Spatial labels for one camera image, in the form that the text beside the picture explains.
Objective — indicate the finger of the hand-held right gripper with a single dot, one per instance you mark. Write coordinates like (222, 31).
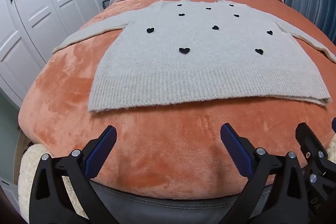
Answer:
(308, 140)
(334, 125)

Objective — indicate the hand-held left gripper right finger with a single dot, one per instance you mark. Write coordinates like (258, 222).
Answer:
(236, 148)

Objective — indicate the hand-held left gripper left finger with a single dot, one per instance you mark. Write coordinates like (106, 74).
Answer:
(105, 145)

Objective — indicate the grey knit sweater black hearts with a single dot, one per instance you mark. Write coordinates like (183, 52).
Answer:
(199, 69)

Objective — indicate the orange plush blanket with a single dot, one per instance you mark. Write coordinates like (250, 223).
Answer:
(162, 145)

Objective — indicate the cream fleece cloth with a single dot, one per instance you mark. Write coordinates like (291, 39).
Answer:
(26, 174)

